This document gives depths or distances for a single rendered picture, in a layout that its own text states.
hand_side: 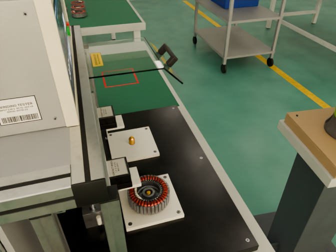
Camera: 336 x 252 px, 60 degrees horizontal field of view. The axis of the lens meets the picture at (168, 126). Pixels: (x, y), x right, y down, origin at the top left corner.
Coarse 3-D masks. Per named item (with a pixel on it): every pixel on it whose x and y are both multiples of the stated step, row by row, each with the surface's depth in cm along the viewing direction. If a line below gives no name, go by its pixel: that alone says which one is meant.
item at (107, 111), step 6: (102, 108) 88; (108, 108) 88; (102, 114) 86; (108, 114) 86; (114, 114) 86; (102, 120) 85; (108, 120) 85; (114, 120) 86; (120, 120) 90; (102, 126) 86; (108, 126) 86; (114, 126) 87; (120, 126) 88
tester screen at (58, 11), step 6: (60, 6) 58; (54, 12) 41; (60, 12) 55; (60, 18) 52; (60, 24) 49; (60, 30) 47; (60, 36) 45; (66, 36) 61; (66, 42) 57; (66, 48) 54; (66, 54) 51; (66, 60) 48; (66, 66) 46; (72, 72) 59
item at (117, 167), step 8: (112, 160) 70; (120, 160) 70; (112, 168) 68; (120, 168) 68; (128, 168) 68; (136, 168) 74; (112, 176) 66; (120, 176) 66; (128, 176) 67; (136, 176) 71; (112, 184) 67; (120, 184) 67; (128, 184) 68; (136, 184) 70
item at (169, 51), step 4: (164, 44) 92; (160, 48) 93; (164, 48) 91; (168, 48) 89; (160, 52) 93; (164, 52) 93; (168, 52) 88; (172, 52) 88; (172, 56) 85; (168, 60) 86; (172, 60) 85; (176, 60) 86; (168, 64) 86; (172, 64) 86
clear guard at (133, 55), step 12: (84, 48) 89; (96, 48) 89; (108, 48) 89; (120, 48) 89; (132, 48) 89; (144, 48) 89; (156, 48) 98; (108, 60) 82; (120, 60) 82; (132, 60) 82; (144, 60) 82; (156, 60) 82; (96, 72) 76; (108, 72) 76; (120, 72) 76; (132, 72) 77; (168, 72) 80
